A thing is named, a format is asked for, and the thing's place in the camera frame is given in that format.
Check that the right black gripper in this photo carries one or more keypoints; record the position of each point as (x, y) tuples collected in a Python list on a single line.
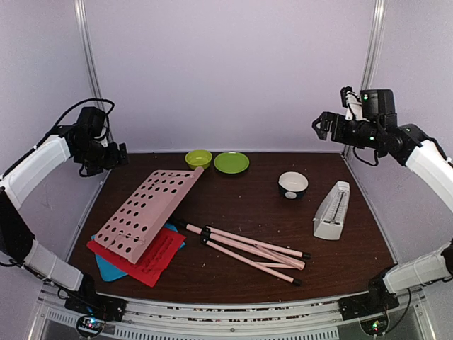
[(325, 117)]

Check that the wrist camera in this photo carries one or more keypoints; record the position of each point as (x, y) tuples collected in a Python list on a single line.
[(368, 104), (92, 120)]

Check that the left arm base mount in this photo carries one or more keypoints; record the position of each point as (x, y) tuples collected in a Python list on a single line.
[(94, 318)]

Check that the white metronome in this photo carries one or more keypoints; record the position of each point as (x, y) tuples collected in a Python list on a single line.
[(330, 216)]

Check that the aluminium front rail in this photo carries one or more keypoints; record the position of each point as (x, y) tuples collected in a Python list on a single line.
[(305, 319)]

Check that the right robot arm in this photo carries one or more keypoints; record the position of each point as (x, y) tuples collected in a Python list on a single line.
[(423, 156)]

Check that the white and navy bowl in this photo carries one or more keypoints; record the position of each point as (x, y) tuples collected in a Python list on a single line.
[(292, 185)]

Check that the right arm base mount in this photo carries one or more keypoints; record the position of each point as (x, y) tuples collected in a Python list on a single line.
[(372, 314)]

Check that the blue felt sheet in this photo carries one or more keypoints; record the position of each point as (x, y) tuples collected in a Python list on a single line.
[(109, 269)]

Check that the small lime green bowl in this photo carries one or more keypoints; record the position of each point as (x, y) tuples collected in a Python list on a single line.
[(198, 158)]

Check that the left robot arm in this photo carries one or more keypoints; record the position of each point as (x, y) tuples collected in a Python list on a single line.
[(18, 242)]

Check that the red sheet music page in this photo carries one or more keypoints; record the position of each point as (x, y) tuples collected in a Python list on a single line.
[(148, 258)]

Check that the pink music stand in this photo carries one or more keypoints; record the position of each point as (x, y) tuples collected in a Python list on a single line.
[(135, 235)]

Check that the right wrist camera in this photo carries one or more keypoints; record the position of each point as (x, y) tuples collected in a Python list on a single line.
[(368, 104)]

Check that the green plate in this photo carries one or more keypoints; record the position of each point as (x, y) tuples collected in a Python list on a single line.
[(231, 162)]

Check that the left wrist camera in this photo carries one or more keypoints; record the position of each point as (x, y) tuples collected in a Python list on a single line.
[(92, 120)]

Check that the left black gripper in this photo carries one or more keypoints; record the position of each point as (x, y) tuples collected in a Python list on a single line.
[(113, 160)]

